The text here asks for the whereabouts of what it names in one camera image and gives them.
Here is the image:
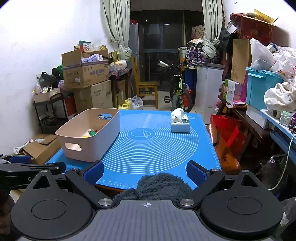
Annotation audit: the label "red gift bag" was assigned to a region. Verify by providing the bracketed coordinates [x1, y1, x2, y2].
[210, 115, 247, 161]

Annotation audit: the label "open cardboard box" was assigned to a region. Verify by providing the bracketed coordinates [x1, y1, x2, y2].
[20, 134, 61, 165]

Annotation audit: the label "white cloth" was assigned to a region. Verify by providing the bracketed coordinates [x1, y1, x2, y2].
[264, 81, 296, 113]

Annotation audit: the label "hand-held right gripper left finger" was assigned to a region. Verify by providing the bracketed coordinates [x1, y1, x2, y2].
[31, 160, 114, 208]

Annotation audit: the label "clear plastic bag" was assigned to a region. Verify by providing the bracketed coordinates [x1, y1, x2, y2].
[131, 96, 144, 110]

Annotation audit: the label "brown paper bag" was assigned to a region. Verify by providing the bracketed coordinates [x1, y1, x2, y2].
[231, 39, 252, 84]

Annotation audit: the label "white cable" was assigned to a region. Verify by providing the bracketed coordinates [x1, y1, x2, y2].
[269, 133, 296, 191]

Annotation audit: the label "dark wooden bench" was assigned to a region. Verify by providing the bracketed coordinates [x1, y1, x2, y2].
[217, 95, 271, 149]

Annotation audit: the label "yellow plastic jug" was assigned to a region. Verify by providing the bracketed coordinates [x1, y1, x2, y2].
[118, 98, 132, 110]

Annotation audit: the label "beige tray box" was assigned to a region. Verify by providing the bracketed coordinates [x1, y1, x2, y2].
[33, 88, 61, 104]

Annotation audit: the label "white plastic bags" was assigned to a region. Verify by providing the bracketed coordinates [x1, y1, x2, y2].
[249, 38, 296, 77]

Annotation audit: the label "green and white carton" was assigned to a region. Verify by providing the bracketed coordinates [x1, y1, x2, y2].
[224, 79, 243, 106]

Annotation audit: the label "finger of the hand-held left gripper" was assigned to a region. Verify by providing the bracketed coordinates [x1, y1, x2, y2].
[0, 154, 32, 164]
[0, 162, 66, 175]

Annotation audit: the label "orange paper bag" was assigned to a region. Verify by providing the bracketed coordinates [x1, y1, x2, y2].
[206, 125, 241, 175]

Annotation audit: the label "grey green curtain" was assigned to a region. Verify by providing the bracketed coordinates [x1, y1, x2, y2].
[202, 0, 224, 45]
[100, 0, 131, 47]

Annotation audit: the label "white chest freezer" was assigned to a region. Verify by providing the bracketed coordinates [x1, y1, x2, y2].
[196, 62, 225, 116]

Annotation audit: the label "dark wooden table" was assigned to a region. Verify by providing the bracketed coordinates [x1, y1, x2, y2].
[109, 67, 132, 108]

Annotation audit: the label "red gift box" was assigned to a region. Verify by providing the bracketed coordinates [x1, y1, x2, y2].
[230, 13, 277, 46]

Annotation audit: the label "black and green bicycle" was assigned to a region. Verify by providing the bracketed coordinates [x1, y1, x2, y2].
[157, 60, 193, 113]

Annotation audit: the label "grey fuzzy clothing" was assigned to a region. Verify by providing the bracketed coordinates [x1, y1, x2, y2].
[113, 173, 194, 201]

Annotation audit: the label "beige plastic storage bin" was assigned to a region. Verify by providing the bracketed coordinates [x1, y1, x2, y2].
[55, 108, 120, 163]

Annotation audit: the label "black utility cart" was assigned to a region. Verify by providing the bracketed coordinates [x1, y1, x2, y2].
[33, 94, 70, 135]

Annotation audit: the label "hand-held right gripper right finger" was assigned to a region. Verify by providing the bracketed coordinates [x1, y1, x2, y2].
[179, 160, 263, 207]

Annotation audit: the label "blue silicone baking mat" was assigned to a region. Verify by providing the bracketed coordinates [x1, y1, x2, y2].
[46, 109, 221, 189]

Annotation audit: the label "person's left forearm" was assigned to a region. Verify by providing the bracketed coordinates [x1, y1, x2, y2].
[0, 190, 15, 232]

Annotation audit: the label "printed cardboard box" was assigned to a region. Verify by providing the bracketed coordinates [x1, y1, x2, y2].
[61, 49, 110, 89]

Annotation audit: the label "wooden chair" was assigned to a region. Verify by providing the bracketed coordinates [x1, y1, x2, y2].
[131, 57, 159, 109]

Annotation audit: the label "teal storage bin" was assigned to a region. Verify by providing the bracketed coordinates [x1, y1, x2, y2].
[245, 67, 291, 113]

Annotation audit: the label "floral fabric bundle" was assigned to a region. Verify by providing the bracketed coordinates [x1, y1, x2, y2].
[185, 39, 218, 68]

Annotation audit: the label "pink gift bag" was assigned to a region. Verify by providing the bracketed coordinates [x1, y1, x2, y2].
[240, 77, 248, 102]

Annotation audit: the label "large plain cardboard box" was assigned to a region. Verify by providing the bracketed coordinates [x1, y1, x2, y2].
[74, 80, 114, 114]

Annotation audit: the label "patterned tissue pack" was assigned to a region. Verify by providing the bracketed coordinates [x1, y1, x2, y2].
[171, 108, 190, 133]

